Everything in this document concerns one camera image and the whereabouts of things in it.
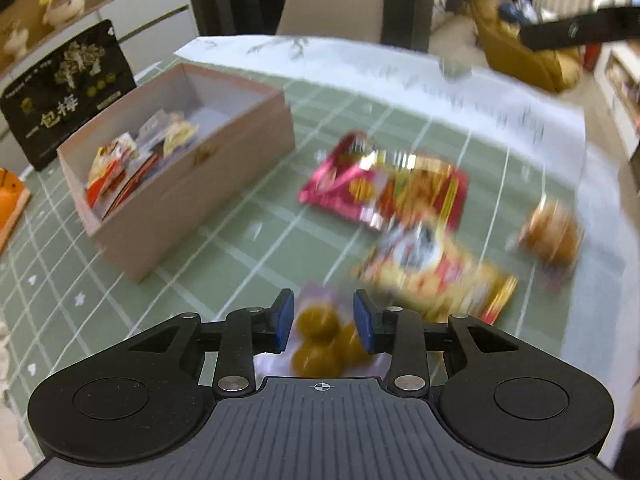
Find green plums clear pack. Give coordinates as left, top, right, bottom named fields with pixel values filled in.
left=288, top=283, right=376, bottom=378

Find snacks inside box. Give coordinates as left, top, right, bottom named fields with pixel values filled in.
left=86, top=108, right=200, bottom=220

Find yellow red snack bag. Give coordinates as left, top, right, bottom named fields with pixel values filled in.
left=356, top=220, right=518, bottom=325

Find pink red snack bag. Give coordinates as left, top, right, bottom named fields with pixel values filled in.
left=298, top=131, right=469, bottom=232

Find brown bun pack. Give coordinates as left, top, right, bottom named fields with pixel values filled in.
left=506, top=194, right=585, bottom=282

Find pink wooden box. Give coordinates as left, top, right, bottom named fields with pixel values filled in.
left=58, top=63, right=295, bottom=283

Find green checkered table mat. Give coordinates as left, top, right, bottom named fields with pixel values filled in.
left=1, top=77, right=575, bottom=413

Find beige chair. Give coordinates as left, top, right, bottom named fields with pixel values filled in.
left=277, top=0, right=384, bottom=44

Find orange packet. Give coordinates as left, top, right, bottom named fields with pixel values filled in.
left=0, top=168, right=32, bottom=252

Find black plum gift bag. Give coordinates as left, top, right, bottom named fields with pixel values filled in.
left=1, top=20, right=137, bottom=171

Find white teapot figurine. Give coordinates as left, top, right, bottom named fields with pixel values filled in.
left=38, top=0, right=87, bottom=28

